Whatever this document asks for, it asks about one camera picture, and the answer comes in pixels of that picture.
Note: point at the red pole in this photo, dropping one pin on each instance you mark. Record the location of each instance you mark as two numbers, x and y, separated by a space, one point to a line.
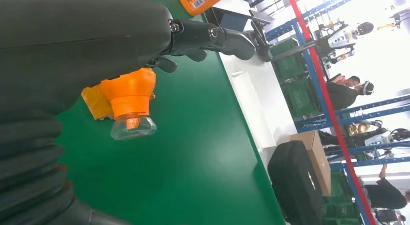
320 79

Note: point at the white humanoid robot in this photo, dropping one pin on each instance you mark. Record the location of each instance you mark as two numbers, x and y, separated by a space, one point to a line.
378 138
342 37

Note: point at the green crate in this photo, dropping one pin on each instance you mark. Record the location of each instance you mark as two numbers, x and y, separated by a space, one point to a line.
339 210
299 98
288 63

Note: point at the cardboard box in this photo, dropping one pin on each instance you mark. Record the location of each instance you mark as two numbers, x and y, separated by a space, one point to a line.
320 166

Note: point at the blue shelf rack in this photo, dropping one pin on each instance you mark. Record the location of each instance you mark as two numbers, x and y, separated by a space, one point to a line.
307 63

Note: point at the black carrying case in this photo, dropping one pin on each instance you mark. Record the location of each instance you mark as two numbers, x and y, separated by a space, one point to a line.
294 185

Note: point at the black tablet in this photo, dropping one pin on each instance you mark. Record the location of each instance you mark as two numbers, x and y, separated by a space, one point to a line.
213 15

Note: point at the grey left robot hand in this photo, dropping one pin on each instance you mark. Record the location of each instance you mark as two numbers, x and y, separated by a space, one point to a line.
80 34

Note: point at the person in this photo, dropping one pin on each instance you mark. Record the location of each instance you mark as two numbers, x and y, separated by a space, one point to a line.
341 95
384 194
368 88

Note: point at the green table mat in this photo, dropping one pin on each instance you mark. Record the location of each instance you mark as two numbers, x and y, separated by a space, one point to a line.
192 153

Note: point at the white table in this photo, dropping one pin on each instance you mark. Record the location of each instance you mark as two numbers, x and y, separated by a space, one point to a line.
256 89

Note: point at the orange bottle clear cap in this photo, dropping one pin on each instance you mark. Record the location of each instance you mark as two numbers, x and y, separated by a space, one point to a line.
128 92
198 2

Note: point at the yellow tape patch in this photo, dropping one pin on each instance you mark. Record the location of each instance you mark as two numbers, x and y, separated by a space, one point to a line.
94 103

